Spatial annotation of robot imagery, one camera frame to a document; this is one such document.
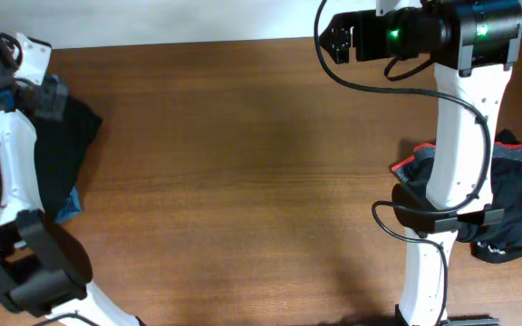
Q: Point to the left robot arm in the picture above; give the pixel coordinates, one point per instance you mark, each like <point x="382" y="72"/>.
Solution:
<point x="44" y="270"/>

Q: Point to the black shorts with red waistband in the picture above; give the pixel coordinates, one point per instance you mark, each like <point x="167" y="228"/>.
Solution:
<point x="501" y="243"/>

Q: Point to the black trousers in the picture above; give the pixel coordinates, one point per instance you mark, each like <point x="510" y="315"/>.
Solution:
<point x="60" y="150"/>

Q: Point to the folded blue denim jeans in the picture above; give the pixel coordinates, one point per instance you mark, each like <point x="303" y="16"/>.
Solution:
<point x="70" y="209"/>

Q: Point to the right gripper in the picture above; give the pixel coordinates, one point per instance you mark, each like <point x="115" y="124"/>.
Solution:
<point x="352" y="41"/>

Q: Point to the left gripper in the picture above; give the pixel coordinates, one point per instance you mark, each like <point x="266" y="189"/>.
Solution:
<point x="53" y="97"/>

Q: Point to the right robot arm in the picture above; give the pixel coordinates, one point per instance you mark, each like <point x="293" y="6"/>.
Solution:
<point x="472" y="47"/>

